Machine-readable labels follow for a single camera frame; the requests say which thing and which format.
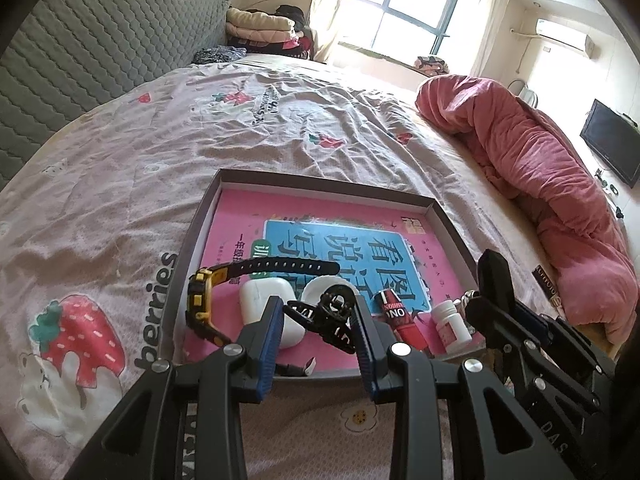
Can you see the red lighter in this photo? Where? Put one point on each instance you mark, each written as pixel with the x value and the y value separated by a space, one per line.
pixel 400 320

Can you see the yellow and black watch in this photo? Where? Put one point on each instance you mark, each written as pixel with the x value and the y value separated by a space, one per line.
pixel 200 300

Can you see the white air conditioner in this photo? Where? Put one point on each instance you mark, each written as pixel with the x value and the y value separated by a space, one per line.
pixel 562 35

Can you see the white fan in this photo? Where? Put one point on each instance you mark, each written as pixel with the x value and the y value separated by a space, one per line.
pixel 525 94

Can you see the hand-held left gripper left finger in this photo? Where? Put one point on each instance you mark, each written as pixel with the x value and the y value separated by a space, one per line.
pixel 265 350

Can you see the pile of dark clothes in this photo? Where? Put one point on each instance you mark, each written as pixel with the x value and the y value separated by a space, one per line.
pixel 300 35

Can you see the floral cloth bundle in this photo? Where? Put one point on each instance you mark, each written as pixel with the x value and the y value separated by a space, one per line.
pixel 432 65

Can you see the window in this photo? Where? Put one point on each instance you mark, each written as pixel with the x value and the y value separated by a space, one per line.
pixel 410 10

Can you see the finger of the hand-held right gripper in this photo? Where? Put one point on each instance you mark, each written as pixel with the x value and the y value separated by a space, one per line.
pixel 532 321
pixel 495 280

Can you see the dark patterned cloth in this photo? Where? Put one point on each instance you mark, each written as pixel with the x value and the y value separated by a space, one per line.
pixel 220 55

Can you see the grey quilted headboard cover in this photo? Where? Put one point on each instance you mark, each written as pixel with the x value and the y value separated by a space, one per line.
pixel 100 50

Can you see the pink quilt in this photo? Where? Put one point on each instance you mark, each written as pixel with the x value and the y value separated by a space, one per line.
pixel 525 170

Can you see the pink and blue book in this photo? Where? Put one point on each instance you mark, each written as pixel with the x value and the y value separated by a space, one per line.
pixel 240 220

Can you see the cream folded blankets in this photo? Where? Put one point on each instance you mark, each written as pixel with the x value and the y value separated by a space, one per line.
pixel 255 25

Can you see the white round jar cap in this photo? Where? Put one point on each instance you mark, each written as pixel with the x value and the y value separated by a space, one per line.
pixel 315 292

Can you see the cream curtain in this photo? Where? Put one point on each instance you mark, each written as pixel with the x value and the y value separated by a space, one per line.
pixel 490 20
pixel 330 5

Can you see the white pill bottle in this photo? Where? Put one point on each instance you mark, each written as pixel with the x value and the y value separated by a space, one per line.
pixel 450 330

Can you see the small black metal-tipped tool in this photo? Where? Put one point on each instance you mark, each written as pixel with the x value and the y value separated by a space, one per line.
pixel 295 367

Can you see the grey cardboard box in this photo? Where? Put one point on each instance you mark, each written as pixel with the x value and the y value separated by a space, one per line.
pixel 200 240

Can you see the strawberry printed bedsheet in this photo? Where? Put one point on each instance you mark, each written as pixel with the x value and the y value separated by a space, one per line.
pixel 125 185

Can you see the white earbuds case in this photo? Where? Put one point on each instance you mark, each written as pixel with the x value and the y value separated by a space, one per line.
pixel 260 295

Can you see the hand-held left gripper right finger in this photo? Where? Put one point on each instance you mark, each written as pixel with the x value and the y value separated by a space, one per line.
pixel 364 355

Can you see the black television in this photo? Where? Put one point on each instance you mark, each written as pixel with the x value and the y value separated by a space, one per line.
pixel 612 142

